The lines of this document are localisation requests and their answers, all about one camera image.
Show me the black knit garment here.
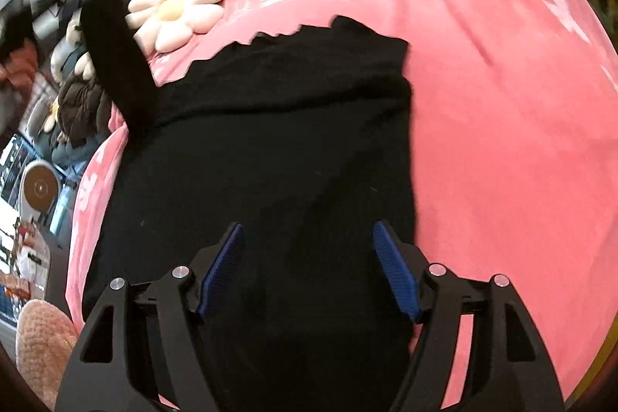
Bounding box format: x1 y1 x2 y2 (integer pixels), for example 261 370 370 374
80 0 418 412

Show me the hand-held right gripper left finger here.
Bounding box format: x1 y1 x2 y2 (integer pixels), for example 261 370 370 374
54 223 245 412

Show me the dark brown puffer jacket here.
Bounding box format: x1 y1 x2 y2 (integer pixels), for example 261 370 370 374
57 71 113 148

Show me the pink printed blanket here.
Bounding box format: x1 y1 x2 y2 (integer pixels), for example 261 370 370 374
65 0 618 410

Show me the pink fuzzy slipper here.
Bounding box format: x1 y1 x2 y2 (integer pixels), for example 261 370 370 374
15 299 79 411

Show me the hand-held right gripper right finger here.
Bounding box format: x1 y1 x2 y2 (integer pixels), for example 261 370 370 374
372 220 565 412

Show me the white daisy flower pillow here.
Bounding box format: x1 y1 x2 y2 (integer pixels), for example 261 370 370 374
126 0 227 54

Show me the round wooden disc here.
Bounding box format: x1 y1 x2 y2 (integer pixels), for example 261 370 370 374
22 161 61 216

